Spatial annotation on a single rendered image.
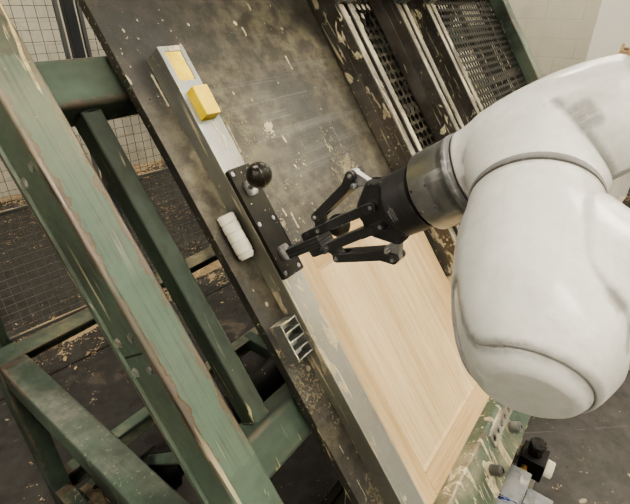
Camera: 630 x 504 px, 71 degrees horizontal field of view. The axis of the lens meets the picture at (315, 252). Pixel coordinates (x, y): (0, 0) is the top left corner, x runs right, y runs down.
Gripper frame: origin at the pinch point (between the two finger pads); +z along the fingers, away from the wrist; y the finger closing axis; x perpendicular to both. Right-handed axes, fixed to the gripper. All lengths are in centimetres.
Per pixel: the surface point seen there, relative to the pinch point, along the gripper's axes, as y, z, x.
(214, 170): -17.2, 13.6, 2.0
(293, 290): 6.4, 11.7, 3.2
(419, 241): 15, 14, 47
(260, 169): -12.4, 0.0, -1.6
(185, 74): -32.9, 11.7, 4.6
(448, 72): -22, 11, 100
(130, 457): 28, 72, -16
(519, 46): -26, 12, 189
